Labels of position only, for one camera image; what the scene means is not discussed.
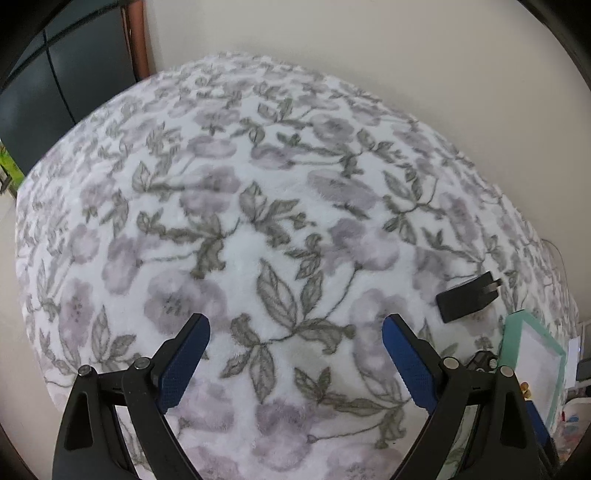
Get dark cabinet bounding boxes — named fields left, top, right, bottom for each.
left=0, top=9, right=139, bottom=174

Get red-brown door frame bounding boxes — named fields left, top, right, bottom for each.
left=121, top=0, right=149, bottom=81

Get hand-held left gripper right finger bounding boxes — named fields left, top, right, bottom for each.
left=382, top=314, right=543, bottom=480

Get white power device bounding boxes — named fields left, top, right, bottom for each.
left=568, top=337, right=583, bottom=384

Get white tray green rim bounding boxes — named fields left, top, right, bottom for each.
left=499, top=310, right=568, bottom=430

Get floral grey white blanket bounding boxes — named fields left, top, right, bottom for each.
left=14, top=53, right=580, bottom=480

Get clear plastic bag pink trim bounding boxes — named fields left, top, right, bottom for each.
left=556, top=397, right=587, bottom=462

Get black charger plug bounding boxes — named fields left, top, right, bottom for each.
left=435, top=271, right=504, bottom=325

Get green books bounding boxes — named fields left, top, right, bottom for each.
left=0, top=143, right=26, bottom=197

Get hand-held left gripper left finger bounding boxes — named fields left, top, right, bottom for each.
left=52, top=313, right=212, bottom=480

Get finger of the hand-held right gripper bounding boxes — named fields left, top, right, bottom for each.
left=526, top=401, right=560, bottom=469

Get black toy car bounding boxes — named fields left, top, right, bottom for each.
left=466, top=350, right=500, bottom=372

